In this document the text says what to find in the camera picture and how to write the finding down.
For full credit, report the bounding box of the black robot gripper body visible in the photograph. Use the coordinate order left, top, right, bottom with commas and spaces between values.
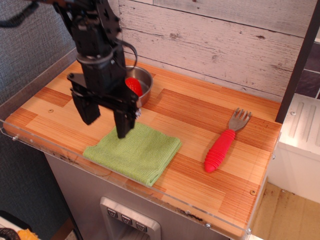
67, 57, 140, 117

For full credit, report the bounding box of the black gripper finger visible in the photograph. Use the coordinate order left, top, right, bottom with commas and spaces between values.
71, 91, 101, 125
113, 110, 136, 139

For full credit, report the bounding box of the green cloth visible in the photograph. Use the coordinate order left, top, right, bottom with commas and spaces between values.
83, 123, 182, 187

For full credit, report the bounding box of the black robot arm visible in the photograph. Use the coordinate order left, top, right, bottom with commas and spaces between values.
45, 0, 139, 139

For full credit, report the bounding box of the red toy strawberry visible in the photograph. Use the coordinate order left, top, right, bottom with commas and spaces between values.
125, 77, 143, 97

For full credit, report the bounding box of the stainless steel bowl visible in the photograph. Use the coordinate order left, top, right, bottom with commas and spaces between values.
125, 65, 154, 108

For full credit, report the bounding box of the grey toy fridge cabinet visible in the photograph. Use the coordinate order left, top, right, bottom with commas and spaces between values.
46, 154, 257, 240

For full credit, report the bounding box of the silver dispenser button panel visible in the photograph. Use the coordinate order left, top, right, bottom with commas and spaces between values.
100, 196, 162, 240

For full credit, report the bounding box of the yellow black object bottom-left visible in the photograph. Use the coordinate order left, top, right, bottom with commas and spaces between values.
0, 228, 39, 240

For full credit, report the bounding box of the clear acrylic table guard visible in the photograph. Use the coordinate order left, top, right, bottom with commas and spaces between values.
0, 52, 282, 238

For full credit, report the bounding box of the white toy sink unit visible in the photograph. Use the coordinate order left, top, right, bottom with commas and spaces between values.
267, 94, 320, 203

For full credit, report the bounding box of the red-handled metal fork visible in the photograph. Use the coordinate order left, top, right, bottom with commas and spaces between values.
204, 107, 252, 173

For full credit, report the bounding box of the dark right frame post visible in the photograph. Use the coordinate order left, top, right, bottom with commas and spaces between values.
275, 0, 320, 124

